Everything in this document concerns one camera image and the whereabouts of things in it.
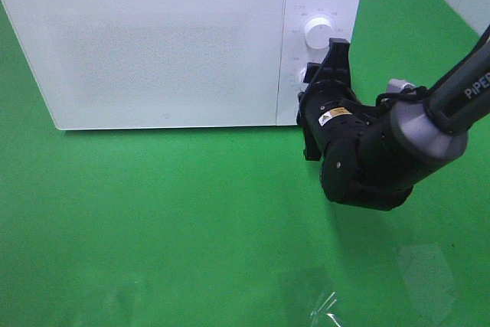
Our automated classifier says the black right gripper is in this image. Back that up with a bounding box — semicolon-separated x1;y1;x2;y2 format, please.
296;38;374;162

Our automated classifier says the white microwave knob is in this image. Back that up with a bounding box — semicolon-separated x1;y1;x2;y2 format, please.
298;68;309;90
304;15;334;50

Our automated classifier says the white microwave door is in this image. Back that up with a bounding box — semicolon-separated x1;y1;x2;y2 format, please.
2;0;284;130

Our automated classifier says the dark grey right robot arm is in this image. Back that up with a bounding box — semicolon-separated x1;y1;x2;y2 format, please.
297;33;489;211

